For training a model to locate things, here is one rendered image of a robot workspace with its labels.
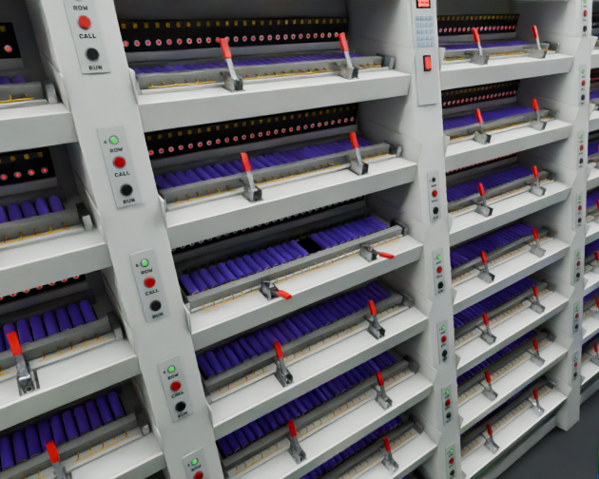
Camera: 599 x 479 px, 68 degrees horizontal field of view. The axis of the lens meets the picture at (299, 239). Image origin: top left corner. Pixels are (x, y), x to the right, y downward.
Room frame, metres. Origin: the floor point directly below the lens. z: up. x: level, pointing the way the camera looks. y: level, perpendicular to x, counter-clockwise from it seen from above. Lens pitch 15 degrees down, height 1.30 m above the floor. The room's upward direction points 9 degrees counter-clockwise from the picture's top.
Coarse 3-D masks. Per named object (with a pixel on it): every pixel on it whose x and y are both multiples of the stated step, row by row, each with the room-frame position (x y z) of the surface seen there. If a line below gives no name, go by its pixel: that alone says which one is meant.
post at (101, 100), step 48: (48, 0) 0.68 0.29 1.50; (96, 0) 0.72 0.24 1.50; (48, 48) 0.73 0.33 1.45; (96, 96) 0.70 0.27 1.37; (96, 144) 0.69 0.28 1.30; (144, 144) 0.73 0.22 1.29; (96, 192) 0.68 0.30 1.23; (144, 192) 0.72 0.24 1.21; (144, 240) 0.71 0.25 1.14; (144, 336) 0.69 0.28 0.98; (144, 384) 0.70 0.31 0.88; (192, 384) 0.72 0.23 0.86; (192, 432) 0.71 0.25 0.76
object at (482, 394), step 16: (528, 336) 1.43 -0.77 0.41; (544, 336) 1.43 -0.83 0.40; (560, 336) 1.42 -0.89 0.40; (512, 352) 1.35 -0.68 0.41; (528, 352) 1.36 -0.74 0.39; (544, 352) 1.38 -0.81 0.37; (560, 352) 1.39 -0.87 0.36; (480, 368) 1.28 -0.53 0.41; (496, 368) 1.28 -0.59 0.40; (512, 368) 1.30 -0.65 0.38; (528, 368) 1.31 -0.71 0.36; (544, 368) 1.32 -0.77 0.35; (464, 384) 1.22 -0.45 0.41; (480, 384) 1.22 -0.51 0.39; (496, 384) 1.24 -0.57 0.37; (512, 384) 1.25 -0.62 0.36; (528, 384) 1.29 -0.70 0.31; (464, 400) 1.18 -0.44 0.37; (480, 400) 1.18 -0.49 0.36; (496, 400) 1.18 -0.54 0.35; (464, 416) 1.13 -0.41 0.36; (480, 416) 1.15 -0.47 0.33
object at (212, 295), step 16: (352, 240) 1.00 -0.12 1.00; (368, 240) 1.01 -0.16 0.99; (384, 240) 1.03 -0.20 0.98; (320, 256) 0.94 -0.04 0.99; (336, 256) 0.96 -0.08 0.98; (352, 256) 0.96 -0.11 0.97; (272, 272) 0.87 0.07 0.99; (288, 272) 0.89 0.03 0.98; (224, 288) 0.82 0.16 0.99; (240, 288) 0.83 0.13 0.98; (192, 304) 0.78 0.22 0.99
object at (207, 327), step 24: (312, 216) 1.08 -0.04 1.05; (384, 216) 1.15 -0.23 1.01; (408, 216) 1.07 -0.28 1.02; (240, 240) 0.97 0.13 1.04; (408, 240) 1.05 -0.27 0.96; (336, 264) 0.95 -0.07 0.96; (360, 264) 0.95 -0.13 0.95; (384, 264) 0.98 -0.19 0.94; (288, 288) 0.86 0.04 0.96; (312, 288) 0.87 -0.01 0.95; (336, 288) 0.91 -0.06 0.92; (216, 312) 0.79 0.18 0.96; (240, 312) 0.79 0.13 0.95; (264, 312) 0.81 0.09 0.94; (288, 312) 0.85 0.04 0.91; (192, 336) 0.73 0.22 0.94; (216, 336) 0.76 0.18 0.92
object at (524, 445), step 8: (552, 416) 1.43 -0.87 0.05; (544, 424) 1.39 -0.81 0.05; (552, 424) 1.42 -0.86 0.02; (536, 432) 1.36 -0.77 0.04; (544, 432) 1.39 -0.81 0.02; (520, 440) 1.33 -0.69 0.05; (528, 440) 1.33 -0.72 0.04; (536, 440) 1.36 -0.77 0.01; (512, 448) 1.30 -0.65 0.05; (520, 448) 1.31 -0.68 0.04; (528, 448) 1.33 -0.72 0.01; (504, 456) 1.27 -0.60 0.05; (512, 456) 1.29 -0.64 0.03; (520, 456) 1.31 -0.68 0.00; (496, 464) 1.24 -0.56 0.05; (504, 464) 1.26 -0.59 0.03; (488, 472) 1.21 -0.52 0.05; (496, 472) 1.24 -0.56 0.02
